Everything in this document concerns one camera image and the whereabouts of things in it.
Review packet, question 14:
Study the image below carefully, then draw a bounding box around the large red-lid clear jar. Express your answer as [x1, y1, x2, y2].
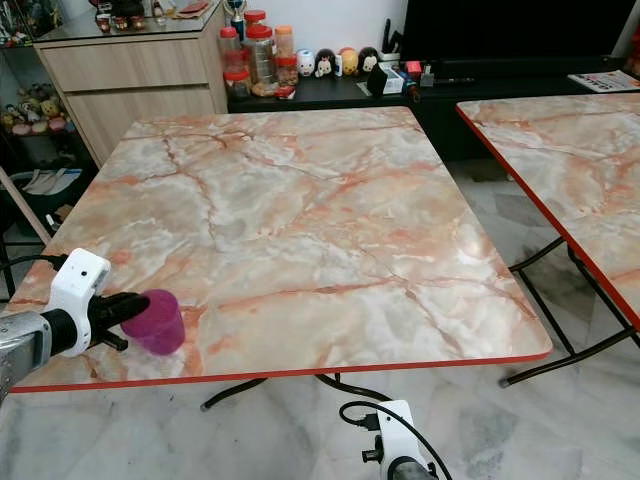
[245, 23, 280, 99]

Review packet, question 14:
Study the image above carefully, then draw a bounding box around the marble-top folding table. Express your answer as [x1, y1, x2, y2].
[455, 92, 640, 390]
[8, 104, 554, 414]

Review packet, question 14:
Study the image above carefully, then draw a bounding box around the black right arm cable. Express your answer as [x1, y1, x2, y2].
[339, 400, 457, 480]

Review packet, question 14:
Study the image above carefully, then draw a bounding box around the black television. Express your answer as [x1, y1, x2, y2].
[400, 0, 640, 64]

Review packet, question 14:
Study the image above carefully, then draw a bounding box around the black bin with papers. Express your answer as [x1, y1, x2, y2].
[8, 164, 93, 237]

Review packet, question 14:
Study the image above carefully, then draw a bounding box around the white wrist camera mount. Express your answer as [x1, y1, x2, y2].
[47, 248, 112, 357]
[362, 399, 417, 480]

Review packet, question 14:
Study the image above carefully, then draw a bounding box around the display shelf with figures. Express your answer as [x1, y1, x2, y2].
[0, 0, 39, 48]

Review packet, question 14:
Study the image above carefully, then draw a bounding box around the flat red case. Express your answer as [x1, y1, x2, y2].
[174, 1, 218, 20]

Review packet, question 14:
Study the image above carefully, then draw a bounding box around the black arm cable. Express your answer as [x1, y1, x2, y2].
[339, 400, 457, 480]
[0, 253, 67, 301]

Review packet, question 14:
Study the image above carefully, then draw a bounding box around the black round figurine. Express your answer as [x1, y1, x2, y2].
[358, 46, 382, 75]

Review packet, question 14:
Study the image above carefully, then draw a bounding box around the light wooden drawer cabinet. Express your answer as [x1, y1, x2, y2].
[34, 6, 230, 168]

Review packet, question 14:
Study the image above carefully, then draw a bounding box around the white round figurine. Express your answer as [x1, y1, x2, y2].
[296, 49, 317, 79]

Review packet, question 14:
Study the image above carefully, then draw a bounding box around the blue and gold trophy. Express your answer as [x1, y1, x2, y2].
[225, 0, 248, 37]

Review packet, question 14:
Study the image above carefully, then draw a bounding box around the printed magazine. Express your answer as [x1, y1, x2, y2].
[567, 69, 640, 95]

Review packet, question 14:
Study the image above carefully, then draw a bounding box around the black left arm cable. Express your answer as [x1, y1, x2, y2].
[0, 253, 67, 301]

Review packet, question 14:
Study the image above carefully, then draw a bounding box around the black and white figurine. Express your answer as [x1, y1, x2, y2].
[315, 49, 337, 80]

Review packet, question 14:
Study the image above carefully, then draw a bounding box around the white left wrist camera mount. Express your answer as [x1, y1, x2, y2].
[47, 248, 112, 357]

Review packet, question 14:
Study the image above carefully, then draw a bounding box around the pile of plush toys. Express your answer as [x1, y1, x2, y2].
[3, 83, 77, 138]

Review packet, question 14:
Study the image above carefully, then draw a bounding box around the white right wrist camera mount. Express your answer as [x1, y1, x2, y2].
[362, 399, 417, 480]

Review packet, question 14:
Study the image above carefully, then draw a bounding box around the yellow round figurine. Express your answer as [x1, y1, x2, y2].
[338, 47, 360, 77]

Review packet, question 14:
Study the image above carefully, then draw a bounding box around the purple plastic cup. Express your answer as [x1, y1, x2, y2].
[120, 288, 187, 357]

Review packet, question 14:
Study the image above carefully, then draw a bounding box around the orange-lid snack jar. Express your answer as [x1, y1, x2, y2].
[274, 25, 296, 59]

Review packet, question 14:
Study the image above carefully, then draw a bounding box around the slim red-lid clear jar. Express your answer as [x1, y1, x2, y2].
[221, 27, 250, 100]

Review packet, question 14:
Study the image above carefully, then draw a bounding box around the dark figurine set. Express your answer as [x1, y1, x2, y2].
[93, 0, 153, 33]

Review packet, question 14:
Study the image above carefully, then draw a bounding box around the black box with label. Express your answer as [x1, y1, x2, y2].
[365, 65, 407, 97]

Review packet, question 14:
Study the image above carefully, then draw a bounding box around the small red-lid jar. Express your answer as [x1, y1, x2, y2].
[276, 55, 301, 93]

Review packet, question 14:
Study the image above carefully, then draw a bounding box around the wooden stick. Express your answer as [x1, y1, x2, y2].
[0, 168, 53, 248]

